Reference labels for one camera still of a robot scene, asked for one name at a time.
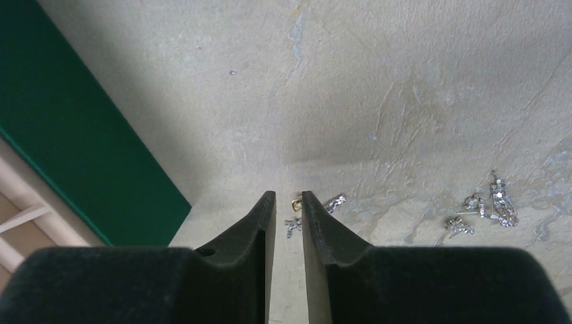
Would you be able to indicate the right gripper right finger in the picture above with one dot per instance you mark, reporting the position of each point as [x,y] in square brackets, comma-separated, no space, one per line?
[349,280]

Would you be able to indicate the green jewelry box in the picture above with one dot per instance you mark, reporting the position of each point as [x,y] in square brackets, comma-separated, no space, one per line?
[59,120]

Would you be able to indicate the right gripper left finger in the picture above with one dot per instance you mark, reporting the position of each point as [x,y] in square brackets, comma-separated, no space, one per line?
[226,280]

